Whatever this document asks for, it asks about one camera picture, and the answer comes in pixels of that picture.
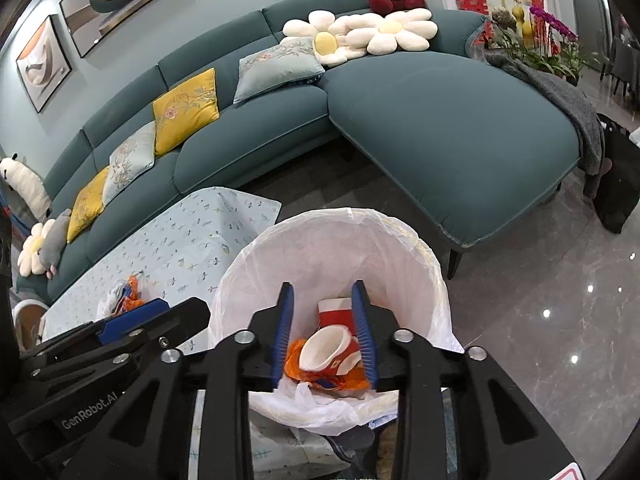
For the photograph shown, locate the grey plush toy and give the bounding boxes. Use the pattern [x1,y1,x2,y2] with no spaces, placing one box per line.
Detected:
[39,208,74,280]

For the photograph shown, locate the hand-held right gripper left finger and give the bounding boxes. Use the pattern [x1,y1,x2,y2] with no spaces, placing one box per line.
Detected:
[65,282,294,480]

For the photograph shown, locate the teal sectional sofa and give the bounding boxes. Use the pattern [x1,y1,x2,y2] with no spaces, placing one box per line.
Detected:
[15,0,584,307]

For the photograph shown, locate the small white daisy cushion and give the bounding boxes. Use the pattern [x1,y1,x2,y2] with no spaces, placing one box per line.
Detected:
[16,219,56,277]

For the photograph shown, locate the bin with white plastic liner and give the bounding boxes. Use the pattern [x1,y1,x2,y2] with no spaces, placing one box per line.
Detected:
[207,207,467,437]

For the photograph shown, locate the large yellow embroidered cushion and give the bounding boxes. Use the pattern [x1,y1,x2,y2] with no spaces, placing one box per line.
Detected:
[152,67,221,157]

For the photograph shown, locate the small white tissue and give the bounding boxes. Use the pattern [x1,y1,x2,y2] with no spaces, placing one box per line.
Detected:
[97,282,132,318]

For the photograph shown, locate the dark dining chair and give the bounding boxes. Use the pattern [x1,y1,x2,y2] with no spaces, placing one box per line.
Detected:
[599,37,640,112]

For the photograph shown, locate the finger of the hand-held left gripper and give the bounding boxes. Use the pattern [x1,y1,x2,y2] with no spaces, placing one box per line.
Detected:
[29,296,211,387]
[20,298,167,362]

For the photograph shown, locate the orange plastic bag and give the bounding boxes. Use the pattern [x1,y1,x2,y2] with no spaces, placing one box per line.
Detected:
[284,337,372,394]

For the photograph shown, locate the purple orchid plant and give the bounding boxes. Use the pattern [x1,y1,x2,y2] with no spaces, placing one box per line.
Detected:
[499,4,602,86]

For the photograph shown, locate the red paper cup with print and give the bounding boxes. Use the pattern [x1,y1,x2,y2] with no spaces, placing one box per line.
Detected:
[299,327,362,377]

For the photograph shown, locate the floral light blue tablecloth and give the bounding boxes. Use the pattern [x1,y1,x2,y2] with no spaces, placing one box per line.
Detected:
[40,186,282,357]

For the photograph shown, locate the white daisy flower cushion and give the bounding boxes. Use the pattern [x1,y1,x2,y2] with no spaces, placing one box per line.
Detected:
[345,7,439,57]
[281,10,353,67]

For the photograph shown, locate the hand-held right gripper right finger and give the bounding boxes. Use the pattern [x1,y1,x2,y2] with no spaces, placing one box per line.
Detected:
[351,280,587,480]

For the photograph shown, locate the light blue embroidered cushion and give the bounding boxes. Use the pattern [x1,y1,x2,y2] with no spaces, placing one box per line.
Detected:
[233,36,326,106]
[102,121,157,207]

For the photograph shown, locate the grey blanket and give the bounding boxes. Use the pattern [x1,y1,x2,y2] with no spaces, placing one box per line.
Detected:
[484,50,607,199]

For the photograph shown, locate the white round container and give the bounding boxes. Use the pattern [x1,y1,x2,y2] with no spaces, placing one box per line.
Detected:
[12,300,51,352]

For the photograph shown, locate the portrait framed wall picture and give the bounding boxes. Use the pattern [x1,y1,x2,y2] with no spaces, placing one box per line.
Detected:
[15,14,74,114]

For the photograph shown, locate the white long plush toy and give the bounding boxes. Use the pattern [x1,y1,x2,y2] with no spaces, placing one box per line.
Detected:
[0,152,54,222]

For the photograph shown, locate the black bag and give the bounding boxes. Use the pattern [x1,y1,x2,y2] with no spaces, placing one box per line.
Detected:
[592,112,640,234]

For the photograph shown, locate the wide framed wall picture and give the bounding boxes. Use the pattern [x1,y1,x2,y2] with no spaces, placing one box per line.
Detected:
[59,0,197,59]

